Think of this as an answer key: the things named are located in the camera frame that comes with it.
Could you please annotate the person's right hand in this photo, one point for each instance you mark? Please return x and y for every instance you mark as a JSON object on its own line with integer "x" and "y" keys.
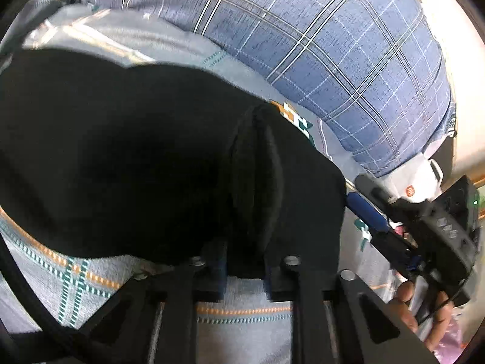
{"x": 407, "y": 303}

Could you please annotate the pink plastic bag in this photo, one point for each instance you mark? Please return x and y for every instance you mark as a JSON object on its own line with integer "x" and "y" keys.
{"x": 452, "y": 333}

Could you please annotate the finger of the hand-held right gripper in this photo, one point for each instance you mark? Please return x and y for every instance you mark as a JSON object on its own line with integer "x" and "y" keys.
{"x": 365, "y": 209}
{"x": 373, "y": 187}

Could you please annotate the black pants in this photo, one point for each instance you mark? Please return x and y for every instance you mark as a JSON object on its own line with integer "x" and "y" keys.
{"x": 132, "y": 151}

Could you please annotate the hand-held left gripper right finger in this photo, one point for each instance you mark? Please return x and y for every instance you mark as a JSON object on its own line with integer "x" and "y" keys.
{"x": 267, "y": 277}

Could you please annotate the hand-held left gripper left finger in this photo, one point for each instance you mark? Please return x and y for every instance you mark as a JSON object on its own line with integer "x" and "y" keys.
{"x": 219, "y": 273}

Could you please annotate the white device with orange logo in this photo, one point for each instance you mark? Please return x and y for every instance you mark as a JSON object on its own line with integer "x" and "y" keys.
{"x": 415, "y": 182}

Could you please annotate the grey patterned bed sheet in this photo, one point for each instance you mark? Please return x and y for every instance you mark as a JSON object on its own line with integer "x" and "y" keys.
{"x": 242, "y": 333}

